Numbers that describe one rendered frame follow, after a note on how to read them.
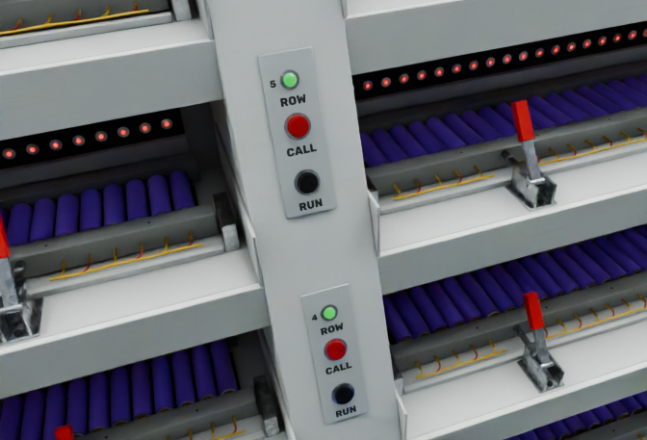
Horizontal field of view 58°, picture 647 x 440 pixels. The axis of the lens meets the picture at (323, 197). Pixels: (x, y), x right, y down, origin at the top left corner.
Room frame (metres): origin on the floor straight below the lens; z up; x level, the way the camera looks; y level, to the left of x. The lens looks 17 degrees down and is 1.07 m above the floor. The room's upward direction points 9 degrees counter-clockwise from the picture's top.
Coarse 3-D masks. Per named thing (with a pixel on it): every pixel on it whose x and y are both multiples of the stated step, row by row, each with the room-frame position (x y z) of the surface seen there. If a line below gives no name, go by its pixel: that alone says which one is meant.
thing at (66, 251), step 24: (168, 216) 0.48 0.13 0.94; (192, 216) 0.47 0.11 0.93; (48, 240) 0.46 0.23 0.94; (72, 240) 0.46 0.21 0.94; (96, 240) 0.45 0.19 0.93; (120, 240) 0.46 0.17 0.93; (144, 240) 0.46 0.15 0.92; (168, 240) 0.47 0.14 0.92; (192, 240) 0.46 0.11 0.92; (48, 264) 0.45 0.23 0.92; (72, 264) 0.45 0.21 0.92; (120, 264) 0.44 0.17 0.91
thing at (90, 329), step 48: (144, 144) 0.56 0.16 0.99; (240, 192) 0.46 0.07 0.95; (240, 240) 0.47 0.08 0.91; (96, 288) 0.43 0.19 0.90; (144, 288) 0.43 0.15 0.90; (192, 288) 0.42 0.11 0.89; (240, 288) 0.42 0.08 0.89; (48, 336) 0.39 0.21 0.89; (96, 336) 0.39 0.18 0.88; (144, 336) 0.40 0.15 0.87; (192, 336) 0.41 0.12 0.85; (0, 384) 0.38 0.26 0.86; (48, 384) 0.39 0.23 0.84
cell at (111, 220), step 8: (112, 184) 0.54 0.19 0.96; (104, 192) 0.53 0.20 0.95; (112, 192) 0.53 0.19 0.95; (120, 192) 0.53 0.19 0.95; (104, 200) 0.52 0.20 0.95; (112, 200) 0.51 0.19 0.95; (120, 200) 0.52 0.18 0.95; (104, 208) 0.51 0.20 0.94; (112, 208) 0.50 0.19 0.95; (120, 208) 0.50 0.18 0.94; (104, 216) 0.50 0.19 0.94; (112, 216) 0.49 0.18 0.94; (120, 216) 0.49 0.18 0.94; (104, 224) 0.48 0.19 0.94
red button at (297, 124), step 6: (294, 120) 0.42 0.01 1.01; (300, 120) 0.42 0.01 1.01; (306, 120) 0.42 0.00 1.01; (288, 126) 0.42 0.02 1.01; (294, 126) 0.42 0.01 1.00; (300, 126) 0.42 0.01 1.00; (306, 126) 0.42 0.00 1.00; (294, 132) 0.42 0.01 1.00; (300, 132) 0.42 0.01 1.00; (306, 132) 0.42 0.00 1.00
